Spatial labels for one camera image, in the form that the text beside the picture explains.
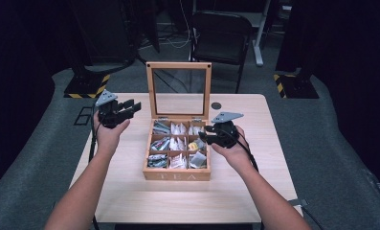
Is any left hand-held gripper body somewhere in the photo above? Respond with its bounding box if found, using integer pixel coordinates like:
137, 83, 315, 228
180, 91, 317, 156
94, 89, 130, 129

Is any person's left hand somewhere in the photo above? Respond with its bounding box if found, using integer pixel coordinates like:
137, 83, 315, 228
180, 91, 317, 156
93, 111, 131, 154

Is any person's right hand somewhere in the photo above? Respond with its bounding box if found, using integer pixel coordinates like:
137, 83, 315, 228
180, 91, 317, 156
210, 125, 251, 173

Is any striped black stand base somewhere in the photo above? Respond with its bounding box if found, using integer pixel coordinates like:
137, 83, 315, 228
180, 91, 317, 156
272, 73, 320, 100
63, 72, 112, 100

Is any thin black cable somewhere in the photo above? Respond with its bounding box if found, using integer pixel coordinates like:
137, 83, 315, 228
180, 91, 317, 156
300, 205, 325, 230

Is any black folding chair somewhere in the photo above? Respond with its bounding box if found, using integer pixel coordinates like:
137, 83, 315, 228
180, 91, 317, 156
188, 11, 255, 95

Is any black floor cable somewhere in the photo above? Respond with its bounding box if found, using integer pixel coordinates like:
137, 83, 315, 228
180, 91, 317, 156
135, 55, 190, 94

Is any hand-held gripper cable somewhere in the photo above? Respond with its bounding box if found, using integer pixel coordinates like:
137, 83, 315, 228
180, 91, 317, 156
222, 127, 260, 173
87, 102, 103, 230

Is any left hand-held gripper cable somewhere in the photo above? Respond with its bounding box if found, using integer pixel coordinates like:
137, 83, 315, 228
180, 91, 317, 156
87, 102, 103, 230

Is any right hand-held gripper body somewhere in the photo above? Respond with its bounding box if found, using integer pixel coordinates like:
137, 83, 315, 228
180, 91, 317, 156
211, 111, 245, 150

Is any white floor cable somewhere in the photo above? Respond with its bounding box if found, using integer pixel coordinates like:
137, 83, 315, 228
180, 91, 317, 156
139, 0, 200, 51

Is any wooden tea box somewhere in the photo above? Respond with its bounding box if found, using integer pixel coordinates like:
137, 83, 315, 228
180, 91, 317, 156
142, 60, 212, 182

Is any right hand-held gripper cable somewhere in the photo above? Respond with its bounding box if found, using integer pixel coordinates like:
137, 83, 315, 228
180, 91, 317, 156
222, 127, 260, 173

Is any assorted tea bags group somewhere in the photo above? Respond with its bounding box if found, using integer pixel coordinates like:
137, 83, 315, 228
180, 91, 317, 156
147, 120, 209, 170

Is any white desk leg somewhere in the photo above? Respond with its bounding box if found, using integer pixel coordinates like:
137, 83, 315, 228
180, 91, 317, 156
252, 0, 274, 68

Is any grey metal table clip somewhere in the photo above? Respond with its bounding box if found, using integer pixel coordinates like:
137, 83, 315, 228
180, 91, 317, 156
286, 197, 309, 208

